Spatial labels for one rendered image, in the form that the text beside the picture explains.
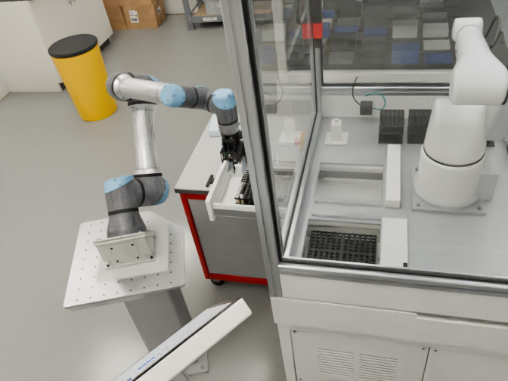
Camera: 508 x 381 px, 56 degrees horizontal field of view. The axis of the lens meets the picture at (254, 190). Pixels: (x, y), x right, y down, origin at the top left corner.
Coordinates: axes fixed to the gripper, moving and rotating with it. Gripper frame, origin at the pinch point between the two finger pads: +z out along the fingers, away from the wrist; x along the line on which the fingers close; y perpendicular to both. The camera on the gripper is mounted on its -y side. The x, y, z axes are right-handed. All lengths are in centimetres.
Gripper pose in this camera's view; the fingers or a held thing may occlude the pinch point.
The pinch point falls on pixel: (239, 169)
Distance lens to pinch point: 185.1
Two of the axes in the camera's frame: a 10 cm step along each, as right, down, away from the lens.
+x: 9.7, 0.6, -2.5
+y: -2.3, 6.6, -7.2
